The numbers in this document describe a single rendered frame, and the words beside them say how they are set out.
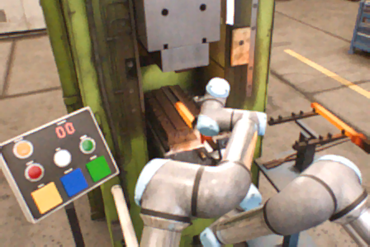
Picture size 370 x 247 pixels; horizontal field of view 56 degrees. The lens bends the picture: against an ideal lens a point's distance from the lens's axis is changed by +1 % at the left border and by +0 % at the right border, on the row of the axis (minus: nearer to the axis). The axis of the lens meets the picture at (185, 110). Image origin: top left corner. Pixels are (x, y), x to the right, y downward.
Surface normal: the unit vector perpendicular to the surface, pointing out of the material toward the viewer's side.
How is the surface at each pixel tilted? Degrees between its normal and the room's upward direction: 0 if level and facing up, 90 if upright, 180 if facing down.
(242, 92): 90
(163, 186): 42
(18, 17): 90
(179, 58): 90
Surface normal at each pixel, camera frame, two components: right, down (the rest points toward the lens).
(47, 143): 0.60, -0.14
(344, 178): 0.32, -0.54
